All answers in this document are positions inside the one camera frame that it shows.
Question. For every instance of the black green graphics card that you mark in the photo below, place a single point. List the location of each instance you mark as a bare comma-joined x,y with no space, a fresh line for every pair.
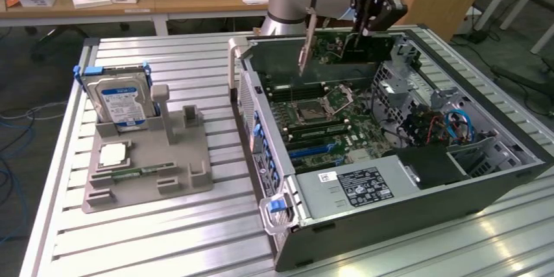
372,50

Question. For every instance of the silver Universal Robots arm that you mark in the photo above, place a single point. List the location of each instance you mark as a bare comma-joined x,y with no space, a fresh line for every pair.
289,1

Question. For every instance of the tall metal disk bay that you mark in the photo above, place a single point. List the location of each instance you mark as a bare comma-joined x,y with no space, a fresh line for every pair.
400,85

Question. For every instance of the metal socket cover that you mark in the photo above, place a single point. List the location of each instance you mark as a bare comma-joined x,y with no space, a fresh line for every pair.
341,98

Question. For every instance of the CPU socket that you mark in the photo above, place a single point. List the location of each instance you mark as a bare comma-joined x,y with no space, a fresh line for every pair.
308,111

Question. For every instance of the green motherboard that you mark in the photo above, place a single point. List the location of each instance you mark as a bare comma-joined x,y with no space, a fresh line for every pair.
367,127

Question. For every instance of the dark RAM stick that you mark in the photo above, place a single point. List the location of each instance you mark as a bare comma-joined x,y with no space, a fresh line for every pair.
317,131

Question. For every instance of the blue expansion slot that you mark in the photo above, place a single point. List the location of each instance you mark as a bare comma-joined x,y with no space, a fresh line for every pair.
308,151

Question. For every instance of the low metal disk bay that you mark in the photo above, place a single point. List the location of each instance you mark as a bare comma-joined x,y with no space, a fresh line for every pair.
484,157

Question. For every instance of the grey power supply unit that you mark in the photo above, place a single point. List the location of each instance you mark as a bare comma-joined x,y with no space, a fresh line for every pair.
320,199

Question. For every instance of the hard disk in blue caddy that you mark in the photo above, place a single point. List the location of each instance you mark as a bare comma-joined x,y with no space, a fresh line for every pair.
116,102

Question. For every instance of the black open PC case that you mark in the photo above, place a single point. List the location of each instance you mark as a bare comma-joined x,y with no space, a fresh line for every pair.
388,225

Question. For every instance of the black chair base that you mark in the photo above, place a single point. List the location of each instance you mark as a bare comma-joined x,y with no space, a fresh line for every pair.
46,38

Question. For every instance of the silver CPU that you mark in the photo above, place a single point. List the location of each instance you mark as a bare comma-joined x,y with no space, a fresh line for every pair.
113,154

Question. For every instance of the green RAM stick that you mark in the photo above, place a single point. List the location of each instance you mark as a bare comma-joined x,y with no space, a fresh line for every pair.
129,172

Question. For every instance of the grey parts rack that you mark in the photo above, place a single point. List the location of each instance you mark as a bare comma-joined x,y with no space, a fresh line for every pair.
146,192

